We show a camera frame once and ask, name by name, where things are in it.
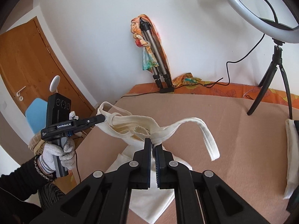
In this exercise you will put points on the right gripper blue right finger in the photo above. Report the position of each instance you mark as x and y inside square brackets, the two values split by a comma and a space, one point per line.
[201, 197]

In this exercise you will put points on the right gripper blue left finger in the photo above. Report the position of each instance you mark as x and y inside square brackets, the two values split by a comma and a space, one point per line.
[103, 197]

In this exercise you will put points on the white folded garment stack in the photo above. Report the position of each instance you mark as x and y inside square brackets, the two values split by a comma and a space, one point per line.
[292, 157]

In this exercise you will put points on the wooden door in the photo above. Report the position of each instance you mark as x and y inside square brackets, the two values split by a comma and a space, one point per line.
[28, 65]

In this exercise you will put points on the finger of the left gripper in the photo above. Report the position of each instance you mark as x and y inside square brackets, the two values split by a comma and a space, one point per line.
[92, 121]

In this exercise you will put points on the left white gloved hand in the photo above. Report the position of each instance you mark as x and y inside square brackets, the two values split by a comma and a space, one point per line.
[66, 156]

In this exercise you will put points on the colourful patterned scarf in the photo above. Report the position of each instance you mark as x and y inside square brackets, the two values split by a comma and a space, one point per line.
[149, 60]

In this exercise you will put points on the white gooseneck desk lamp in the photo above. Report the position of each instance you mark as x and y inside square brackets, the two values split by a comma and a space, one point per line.
[54, 84]

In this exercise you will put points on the folded silver tripod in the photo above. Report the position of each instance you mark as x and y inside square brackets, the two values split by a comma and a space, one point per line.
[161, 70]

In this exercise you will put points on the blue chair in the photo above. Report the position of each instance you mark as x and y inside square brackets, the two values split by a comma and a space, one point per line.
[36, 115]

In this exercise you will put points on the left dark sleeved forearm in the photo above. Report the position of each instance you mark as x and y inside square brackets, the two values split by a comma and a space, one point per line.
[27, 192]

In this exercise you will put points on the white ring light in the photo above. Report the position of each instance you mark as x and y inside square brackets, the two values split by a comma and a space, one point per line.
[258, 14]

